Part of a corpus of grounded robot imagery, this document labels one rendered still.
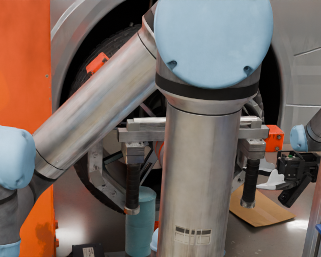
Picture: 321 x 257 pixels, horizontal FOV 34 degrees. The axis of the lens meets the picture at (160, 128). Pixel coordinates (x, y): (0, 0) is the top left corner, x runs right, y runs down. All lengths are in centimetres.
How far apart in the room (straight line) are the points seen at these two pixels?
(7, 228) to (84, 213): 220
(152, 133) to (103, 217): 152
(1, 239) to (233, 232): 221
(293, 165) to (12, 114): 77
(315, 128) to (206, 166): 89
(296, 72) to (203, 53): 143
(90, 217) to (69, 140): 213
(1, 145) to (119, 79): 18
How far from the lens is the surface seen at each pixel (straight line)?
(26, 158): 66
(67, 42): 171
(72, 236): 272
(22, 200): 75
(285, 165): 151
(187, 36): 52
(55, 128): 75
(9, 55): 118
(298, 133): 150
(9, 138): 65
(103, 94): 71
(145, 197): 156
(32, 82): 119
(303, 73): 195
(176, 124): 58
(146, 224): 159
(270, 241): 281
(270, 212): 305
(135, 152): 137
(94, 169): 163
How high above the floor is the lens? 150
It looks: 22 degrees down
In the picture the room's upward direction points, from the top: 4 degrees clockwise
